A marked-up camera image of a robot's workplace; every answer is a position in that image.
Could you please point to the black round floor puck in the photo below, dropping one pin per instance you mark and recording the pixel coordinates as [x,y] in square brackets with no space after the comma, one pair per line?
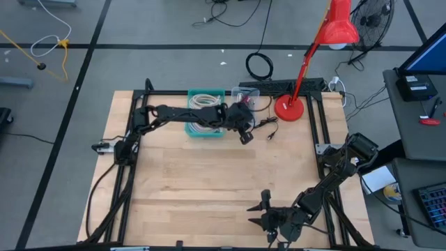
[42,66]

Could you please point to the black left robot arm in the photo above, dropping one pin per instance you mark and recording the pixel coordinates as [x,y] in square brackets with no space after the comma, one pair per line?
[188,113]

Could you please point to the computer monitor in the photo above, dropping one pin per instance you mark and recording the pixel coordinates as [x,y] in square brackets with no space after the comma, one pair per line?
[432,55]

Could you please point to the white power adapter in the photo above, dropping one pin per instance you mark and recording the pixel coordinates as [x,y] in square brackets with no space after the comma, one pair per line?
[335,81]

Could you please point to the grey metal floor foot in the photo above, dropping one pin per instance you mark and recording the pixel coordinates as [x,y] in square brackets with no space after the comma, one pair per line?
[15,82]

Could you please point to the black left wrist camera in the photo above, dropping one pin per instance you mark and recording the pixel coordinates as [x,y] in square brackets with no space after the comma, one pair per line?
[246,138]

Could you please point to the black caster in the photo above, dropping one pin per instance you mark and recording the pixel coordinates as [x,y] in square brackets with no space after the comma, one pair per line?
[4,115]

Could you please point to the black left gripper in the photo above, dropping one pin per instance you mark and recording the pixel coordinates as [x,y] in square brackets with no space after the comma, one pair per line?
[239,118]

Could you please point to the black mini computer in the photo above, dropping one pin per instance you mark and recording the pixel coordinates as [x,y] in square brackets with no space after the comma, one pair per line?
[416,87]

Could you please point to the red desk lamp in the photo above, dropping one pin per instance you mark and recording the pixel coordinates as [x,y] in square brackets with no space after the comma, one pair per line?
[289,108]

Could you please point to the black pen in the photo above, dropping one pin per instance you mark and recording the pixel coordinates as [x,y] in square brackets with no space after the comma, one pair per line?
[435,108]

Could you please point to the grey desk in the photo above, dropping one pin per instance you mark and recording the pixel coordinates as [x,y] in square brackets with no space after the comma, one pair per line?
[404,132]
[418,171]

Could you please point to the yellow blue round object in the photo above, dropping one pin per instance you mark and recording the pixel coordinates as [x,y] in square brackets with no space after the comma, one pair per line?
[393,192]

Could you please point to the black aluminium table frame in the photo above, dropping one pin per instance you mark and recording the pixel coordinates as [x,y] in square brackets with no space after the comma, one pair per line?
[163,93]

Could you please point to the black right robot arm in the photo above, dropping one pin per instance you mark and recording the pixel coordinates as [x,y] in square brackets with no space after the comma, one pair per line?
[331,181]

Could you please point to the clear plastic bin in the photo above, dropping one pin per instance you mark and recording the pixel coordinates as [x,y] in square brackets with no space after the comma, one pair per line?
[256,91]

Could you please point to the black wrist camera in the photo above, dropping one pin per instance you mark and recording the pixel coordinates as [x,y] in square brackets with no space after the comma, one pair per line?
[266,198]
[246,138]

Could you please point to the black floor fan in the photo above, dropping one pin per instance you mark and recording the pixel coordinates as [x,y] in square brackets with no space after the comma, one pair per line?
[373,19]

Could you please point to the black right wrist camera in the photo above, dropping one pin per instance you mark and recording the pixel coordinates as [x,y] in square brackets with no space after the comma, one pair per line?
[266,198]

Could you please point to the white paper sheets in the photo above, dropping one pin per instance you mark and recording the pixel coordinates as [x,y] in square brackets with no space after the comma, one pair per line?
[378,179]

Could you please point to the backlit keyboard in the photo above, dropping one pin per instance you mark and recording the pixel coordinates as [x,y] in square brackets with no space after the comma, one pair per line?
[435,205]

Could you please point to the black power strip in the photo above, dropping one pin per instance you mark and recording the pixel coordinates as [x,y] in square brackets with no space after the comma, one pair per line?
[278,85]

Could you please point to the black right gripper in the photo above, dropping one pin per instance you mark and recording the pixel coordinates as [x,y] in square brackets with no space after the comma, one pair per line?
[284,223]

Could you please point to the green translucent plastic bin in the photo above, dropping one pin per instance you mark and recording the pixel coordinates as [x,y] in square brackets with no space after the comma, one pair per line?
[205,90]

